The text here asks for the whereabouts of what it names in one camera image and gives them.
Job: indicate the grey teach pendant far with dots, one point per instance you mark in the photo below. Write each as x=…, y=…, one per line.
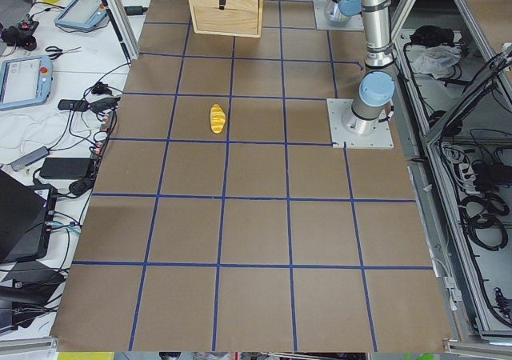
x=82, y=15

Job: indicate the black small adapter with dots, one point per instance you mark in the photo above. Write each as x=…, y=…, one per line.
x=73, y=105

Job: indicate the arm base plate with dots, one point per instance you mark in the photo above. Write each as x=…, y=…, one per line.
x=345, y=15
x=349, y=131

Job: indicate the yellow toy croissant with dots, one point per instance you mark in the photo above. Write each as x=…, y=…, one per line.
x=217, y=119

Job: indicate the white crumpled cloth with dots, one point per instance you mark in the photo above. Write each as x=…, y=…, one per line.
x=437, y=61

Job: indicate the grey teach pendant near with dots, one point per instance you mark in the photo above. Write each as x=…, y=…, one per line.
x=25, y=82

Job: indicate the black laptop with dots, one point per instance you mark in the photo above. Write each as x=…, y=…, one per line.
x=26, y=213

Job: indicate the aluminium frame post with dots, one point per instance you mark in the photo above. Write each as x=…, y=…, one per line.
x=122, y=28

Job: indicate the black power adapter brick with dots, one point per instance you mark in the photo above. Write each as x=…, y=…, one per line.
x=65, y=168

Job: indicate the light wooden drawer cabinet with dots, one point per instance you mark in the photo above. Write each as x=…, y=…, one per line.
x=242, y=18

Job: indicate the black handled scissors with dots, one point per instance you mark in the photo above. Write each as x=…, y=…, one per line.
x=55, y=52

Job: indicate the grey teach pendant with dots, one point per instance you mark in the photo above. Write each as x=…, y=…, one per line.
x=25, y=82
x=82, y=15

